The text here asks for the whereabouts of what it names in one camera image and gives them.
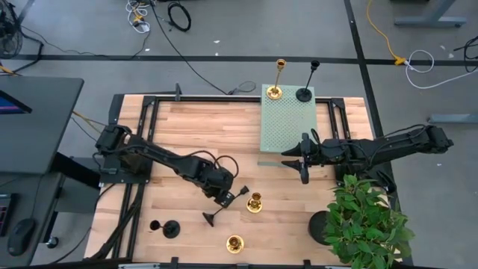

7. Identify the white cable bundle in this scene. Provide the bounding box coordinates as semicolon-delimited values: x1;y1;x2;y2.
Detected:
125;0;152;34

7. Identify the grey table leg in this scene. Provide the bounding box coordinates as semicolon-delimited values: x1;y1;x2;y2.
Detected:
394;0;468;28

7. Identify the yellow orange cable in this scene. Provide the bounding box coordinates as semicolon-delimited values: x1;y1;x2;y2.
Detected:
72;110;109;135

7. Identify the thick black fan cable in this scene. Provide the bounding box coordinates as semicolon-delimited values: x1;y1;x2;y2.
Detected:
13;31;45;74

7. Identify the green perforated metal shelf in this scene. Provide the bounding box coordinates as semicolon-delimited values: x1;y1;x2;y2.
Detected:
257;84;321;168

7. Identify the dark grey desk top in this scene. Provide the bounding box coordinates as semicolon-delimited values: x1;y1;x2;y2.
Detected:
0;76;85;176

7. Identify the grey lower desk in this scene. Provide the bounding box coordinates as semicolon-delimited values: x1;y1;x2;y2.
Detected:
0;172;64;268

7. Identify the grey floor bar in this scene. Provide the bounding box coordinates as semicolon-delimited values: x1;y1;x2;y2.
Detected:
427;114;478;125

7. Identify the long black floor cable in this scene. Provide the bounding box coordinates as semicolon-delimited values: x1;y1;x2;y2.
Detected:
149;0;258;96

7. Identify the tall black candlestick holder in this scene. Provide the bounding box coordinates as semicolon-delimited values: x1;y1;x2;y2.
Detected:
202;185;250;228
295;60;321;103

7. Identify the tall gold candlestick holder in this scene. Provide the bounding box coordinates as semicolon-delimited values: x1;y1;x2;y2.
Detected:
266;58;288;101

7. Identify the green leafy plant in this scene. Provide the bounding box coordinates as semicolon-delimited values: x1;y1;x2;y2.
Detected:
323;173;416;269

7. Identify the black floor fan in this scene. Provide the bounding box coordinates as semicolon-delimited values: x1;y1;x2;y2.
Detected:
0;0;24;60

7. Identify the black computer mouse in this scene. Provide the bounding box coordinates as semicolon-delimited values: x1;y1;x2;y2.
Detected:
6;218;37;258

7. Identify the black keyboard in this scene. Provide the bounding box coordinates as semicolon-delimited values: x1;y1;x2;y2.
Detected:
0;193;18;237

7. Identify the coiled black cable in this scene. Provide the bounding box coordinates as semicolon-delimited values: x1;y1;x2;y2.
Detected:
167;1;192;32

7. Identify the black cable loop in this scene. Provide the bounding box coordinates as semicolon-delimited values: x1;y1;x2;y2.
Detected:
453;35;478;74

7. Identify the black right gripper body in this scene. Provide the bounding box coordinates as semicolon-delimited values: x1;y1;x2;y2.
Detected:
299;132;329;185

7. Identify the black desk beam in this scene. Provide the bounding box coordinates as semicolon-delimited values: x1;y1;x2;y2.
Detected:
50;152;102;190

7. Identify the yellow extension cable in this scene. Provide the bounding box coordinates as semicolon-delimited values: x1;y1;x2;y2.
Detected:
366;0;407;67

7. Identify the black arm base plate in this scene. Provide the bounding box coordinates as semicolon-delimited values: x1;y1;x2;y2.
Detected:
99;155;153;185
333;164;397;194

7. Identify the black aluminium table frame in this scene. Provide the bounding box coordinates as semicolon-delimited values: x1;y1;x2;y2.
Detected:
89;82;354;262

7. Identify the black plant pot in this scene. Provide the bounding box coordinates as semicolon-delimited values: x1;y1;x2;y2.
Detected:
308;210;332;247

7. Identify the computer screen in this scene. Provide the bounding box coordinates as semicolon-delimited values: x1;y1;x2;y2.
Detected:
0;89;33;115

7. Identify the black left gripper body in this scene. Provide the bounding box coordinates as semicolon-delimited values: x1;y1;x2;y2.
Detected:
203;167;235;197

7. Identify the white floor cable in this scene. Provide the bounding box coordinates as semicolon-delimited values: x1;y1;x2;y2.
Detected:
405;49;478;90

